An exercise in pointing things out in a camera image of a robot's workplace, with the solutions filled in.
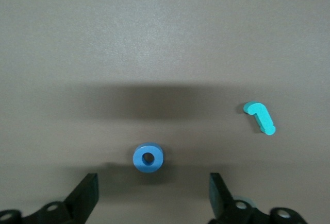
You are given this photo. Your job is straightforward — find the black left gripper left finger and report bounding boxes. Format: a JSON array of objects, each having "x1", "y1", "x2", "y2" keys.
[{"x1": 0, "y1": 173, "x2": 100, "y2": 224}]

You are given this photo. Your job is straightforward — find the blue letter o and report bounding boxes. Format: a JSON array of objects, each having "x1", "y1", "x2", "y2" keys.
[{"x1": 132, "y1": 142, "x2": 164, "y2": 174}]

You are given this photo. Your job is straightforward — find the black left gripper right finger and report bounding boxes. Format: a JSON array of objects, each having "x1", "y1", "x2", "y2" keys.
[{"x1": 208, "y1": 172, "x2": 310, "y2": 224}]

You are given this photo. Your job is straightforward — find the teal letter l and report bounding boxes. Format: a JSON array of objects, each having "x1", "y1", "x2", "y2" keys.
[{"x1": 243, "y1": 101, "x2": 276, "y2": 136}]

